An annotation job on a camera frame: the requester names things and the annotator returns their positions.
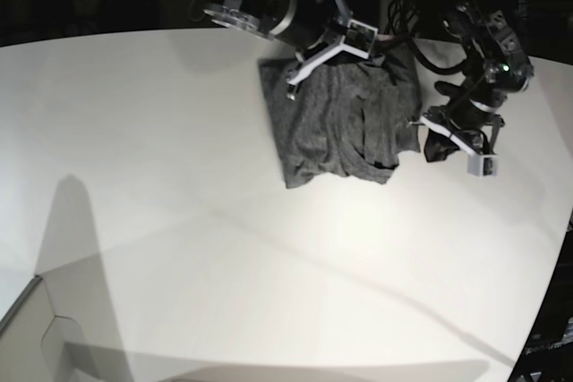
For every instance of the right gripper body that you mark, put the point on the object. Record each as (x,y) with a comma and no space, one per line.
(330,45)

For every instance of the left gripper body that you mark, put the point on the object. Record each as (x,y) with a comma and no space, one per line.
(445,137)

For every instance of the grey t-shirt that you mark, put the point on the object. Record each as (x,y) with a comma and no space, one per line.
(351,118)

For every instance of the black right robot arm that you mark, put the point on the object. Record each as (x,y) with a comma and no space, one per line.
(318,30)

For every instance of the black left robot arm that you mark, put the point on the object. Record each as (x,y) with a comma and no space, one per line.
(495,66)

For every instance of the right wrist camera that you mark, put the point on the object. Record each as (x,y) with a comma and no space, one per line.
(359,39)

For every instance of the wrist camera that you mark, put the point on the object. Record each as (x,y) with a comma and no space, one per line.
(483,165)
(359,39)

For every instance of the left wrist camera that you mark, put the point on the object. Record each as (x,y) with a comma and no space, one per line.
(483,165)

